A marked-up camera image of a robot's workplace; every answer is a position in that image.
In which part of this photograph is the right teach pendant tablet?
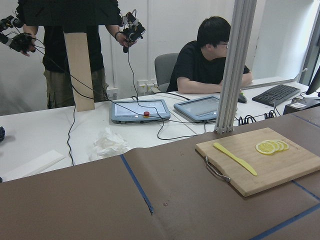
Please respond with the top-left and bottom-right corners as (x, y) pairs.
(173, 95), (220, 123)

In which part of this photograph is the black computer monitor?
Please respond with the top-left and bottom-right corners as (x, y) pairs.
(305, 57), (320, 95)

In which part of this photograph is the white foam strip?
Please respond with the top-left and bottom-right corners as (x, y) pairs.
(0, 150), (66, 182)

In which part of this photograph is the seated person black shirt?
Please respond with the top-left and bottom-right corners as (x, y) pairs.
(166, 16), (254, 95)

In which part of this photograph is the standing person black shirt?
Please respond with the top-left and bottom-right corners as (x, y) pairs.
(15, 0), (138, 110)

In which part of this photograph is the yellow plastic knife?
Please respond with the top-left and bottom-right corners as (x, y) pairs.
(213, 142), (258, 176)

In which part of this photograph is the bamboo cutting board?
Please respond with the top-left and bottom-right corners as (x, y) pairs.
(195, 127), (320, 197)

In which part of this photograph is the black handheld controller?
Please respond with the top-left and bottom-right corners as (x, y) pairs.
(121, 9), (146, 54)

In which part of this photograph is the left teach pendant tablet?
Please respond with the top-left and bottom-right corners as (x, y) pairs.
(110, 99), (171, 124)

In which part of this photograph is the front lemon slice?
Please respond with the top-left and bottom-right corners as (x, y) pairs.
(255, 141), (276, 155)

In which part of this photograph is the crumpled white tissue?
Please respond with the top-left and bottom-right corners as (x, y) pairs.
(93, 127), (130, 158)

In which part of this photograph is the back lemon slice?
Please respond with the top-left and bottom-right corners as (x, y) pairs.
(278, 140), (290, 150)

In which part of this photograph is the lemon slice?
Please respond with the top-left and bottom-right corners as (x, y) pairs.
(265, 140), (280, 152)
(274, 140), (285, 152)
(278, 140), (290, 150)
(255, 141), (276, 155)

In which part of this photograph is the light wooden board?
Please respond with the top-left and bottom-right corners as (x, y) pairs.
(64, 32), (95, 112)

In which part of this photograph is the grey office chair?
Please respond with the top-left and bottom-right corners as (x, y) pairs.
(154, 53), (179, 92)

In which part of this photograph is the black keyboard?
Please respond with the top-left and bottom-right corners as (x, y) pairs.
(252, 84), (300, 107)

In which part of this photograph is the black box with label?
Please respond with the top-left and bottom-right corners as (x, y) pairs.
(283, 97), (320, 115)

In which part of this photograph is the aluminium frame post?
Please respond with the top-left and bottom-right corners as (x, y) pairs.
(214, 0), (257, 135)

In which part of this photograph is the teach pendant tablet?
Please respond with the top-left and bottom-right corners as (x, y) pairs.
(110, 99), (171, 124)
(173, 95), (220, 123)

